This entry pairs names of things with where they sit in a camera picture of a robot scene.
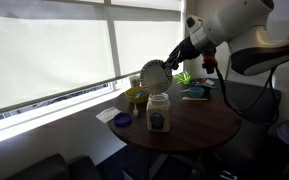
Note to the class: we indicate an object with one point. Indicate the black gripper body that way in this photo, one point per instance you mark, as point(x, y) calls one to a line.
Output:
point(186, 50)

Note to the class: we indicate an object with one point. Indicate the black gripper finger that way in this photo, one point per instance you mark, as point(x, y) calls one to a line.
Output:
point(174, 66)
point(171, 55)

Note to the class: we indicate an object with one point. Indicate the patterned bowl with sugar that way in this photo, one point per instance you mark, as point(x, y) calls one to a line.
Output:
point(155, 76)

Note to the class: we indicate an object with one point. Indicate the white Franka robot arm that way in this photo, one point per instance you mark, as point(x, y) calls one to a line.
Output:
point(244, 20)

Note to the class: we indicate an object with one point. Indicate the teal utensil in bowl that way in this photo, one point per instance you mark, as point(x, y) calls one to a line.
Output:
point(140, 95)

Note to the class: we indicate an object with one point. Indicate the yellow bowl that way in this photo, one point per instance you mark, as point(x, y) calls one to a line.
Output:
point(130, 96)

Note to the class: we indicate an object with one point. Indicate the small green plant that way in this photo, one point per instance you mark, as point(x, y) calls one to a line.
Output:
point(183, 78)

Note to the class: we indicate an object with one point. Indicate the large teal measuring cup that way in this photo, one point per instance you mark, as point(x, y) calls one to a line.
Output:
point(196, 92)

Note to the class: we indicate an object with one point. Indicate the long white plastic spoon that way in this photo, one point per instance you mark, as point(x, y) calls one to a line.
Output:
point(194, 98)

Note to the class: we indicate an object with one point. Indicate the glass jar with label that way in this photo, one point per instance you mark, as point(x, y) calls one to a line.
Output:
point(158, 113)

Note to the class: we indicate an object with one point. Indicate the small white scoop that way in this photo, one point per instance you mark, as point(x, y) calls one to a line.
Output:
point(135, 111)

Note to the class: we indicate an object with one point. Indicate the blue jar lid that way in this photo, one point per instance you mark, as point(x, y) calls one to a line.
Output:
point(122, 120)

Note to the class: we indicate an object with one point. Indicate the white paper napkin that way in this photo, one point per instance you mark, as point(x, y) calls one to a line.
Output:
point(108, 114)

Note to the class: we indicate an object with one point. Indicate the grey metal table legs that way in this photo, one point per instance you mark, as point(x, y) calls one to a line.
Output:
point(157, 165)

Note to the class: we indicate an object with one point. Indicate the grey roller blind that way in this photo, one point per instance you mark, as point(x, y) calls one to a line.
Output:
point(50, 56)

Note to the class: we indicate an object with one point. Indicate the black and orange wrist camera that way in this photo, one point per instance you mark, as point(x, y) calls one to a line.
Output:
point(210, 61)

